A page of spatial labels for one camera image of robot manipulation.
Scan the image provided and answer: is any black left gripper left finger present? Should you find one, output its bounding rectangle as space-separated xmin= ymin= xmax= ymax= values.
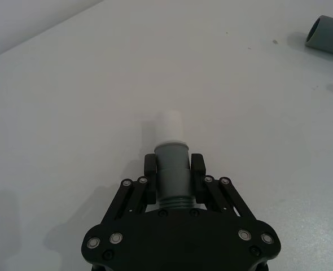
xmin=109 ymin=153 xmax=159 ymax=222

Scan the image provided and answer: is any grey plastic pipe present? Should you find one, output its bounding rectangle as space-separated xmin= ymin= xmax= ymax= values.
xmin=304 ymin=15 xmax=333 ymax=59

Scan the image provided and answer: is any grey threaded pipe fitting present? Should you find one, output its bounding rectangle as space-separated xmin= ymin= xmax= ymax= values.
xmin=154 ymin=142 xmax=195 ymax=210

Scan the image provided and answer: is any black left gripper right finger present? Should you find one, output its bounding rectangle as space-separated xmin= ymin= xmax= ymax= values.
xmin=190 ymin=152 xmax=251 ymax=218

